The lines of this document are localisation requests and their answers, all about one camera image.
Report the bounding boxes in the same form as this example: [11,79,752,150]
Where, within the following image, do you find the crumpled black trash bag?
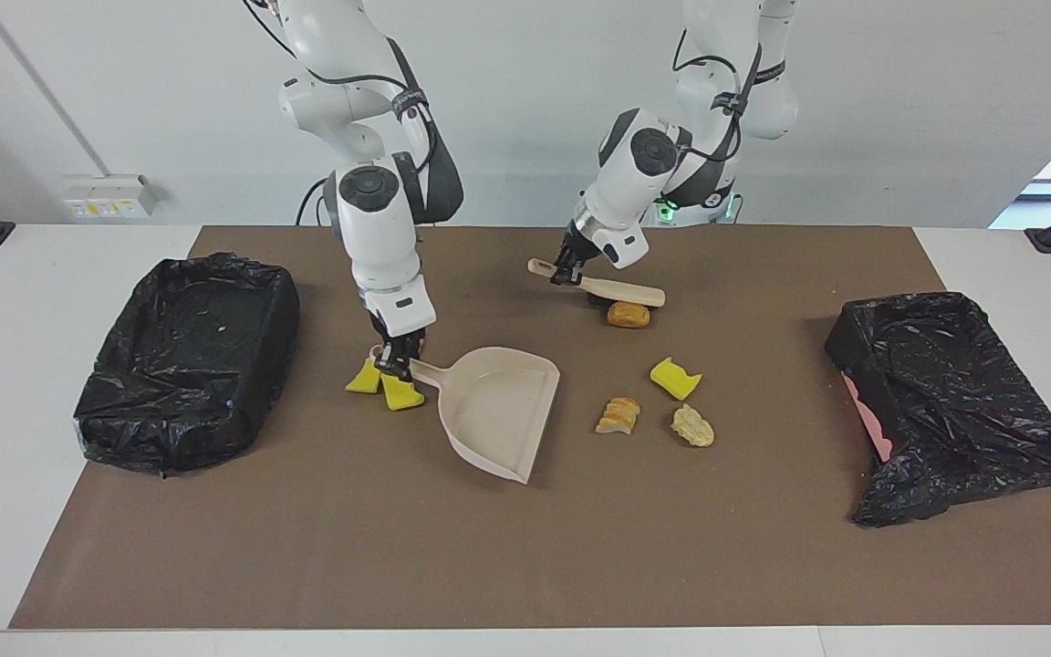
[824,292,1051,528]

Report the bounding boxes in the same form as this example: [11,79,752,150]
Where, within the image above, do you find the white wall socket box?
[63,173,160,220]

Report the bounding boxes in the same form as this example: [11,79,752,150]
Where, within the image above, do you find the beige hand brush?
[527,257,666,308]

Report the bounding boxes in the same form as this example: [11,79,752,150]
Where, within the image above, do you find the pink plastic bin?
[840,370,894,464]

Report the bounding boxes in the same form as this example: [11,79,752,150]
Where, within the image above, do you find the brown table mat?
[7,225,1051,631]

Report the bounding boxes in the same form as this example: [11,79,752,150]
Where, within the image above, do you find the pale cream bread piece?
[670,404,716,448]

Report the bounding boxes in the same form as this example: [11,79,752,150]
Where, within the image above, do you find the striped toy croissant piece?
[595,397,642,436]

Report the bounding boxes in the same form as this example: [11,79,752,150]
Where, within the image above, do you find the beige plastic dustpan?
[369,345,561,485]

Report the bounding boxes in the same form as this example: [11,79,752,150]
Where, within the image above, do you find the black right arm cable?
[243,0,442,227]

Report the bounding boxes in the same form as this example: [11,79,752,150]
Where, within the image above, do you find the black bag-lined trash bin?
[72,253,301,477]

